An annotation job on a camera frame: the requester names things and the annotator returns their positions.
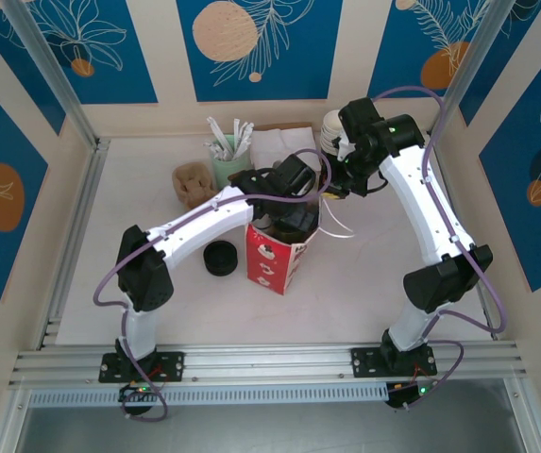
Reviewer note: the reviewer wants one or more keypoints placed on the aluminium table edge rail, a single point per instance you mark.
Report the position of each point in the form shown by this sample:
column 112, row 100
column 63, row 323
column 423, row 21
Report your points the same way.
column 76, row 226
column 441, row 158

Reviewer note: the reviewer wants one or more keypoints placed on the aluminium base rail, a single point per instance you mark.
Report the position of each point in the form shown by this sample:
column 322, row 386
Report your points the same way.
column 270, row 358

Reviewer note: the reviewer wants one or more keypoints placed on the brown cardboard napkin box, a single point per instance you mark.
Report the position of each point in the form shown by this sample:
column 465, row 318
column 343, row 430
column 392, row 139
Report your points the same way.
column 284, row 126

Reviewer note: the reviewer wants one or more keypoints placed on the aluminium frame post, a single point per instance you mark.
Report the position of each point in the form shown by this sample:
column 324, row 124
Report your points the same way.
column 463, row 71
column 48, row 61

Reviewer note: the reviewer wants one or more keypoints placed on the black cup lid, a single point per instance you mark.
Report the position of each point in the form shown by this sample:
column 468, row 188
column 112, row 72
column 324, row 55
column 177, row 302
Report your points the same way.
column 220, row 257

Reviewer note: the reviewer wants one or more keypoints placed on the aluminium frame beam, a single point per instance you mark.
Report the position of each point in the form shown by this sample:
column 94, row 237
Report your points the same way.
column 527, row 420
column 8, row 424

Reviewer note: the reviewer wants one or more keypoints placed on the black controller board green light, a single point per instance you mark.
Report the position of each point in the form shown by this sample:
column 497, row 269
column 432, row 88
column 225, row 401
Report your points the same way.
column 133, row 394
column 404, row 396

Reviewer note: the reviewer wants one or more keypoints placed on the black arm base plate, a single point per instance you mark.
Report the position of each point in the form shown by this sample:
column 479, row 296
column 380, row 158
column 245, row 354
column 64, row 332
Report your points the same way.
column 171, row 365
column 366, row 361

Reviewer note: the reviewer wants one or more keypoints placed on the white paper bag red print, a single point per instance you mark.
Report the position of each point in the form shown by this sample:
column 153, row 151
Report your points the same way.
column 265, row 264

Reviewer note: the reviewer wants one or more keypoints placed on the white wrapped straw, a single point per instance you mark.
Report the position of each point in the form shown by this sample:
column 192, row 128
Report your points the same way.
column 246, row 139
column 213, row 147
column 220, row 137
column 237, row 137

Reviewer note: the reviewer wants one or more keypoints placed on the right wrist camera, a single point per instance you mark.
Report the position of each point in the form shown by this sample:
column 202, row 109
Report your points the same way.
column 347, row 148

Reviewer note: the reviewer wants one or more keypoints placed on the white paper napkin stack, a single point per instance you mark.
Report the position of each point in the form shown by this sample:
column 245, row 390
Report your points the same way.
column 279, row 141

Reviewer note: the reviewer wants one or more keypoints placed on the mint green straw holder cup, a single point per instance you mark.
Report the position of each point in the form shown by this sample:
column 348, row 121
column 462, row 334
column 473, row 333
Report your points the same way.
column 225, row 170

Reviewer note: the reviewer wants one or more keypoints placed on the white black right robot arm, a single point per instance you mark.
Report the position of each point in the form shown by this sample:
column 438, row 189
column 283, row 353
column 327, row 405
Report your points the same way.
column 421, row 203

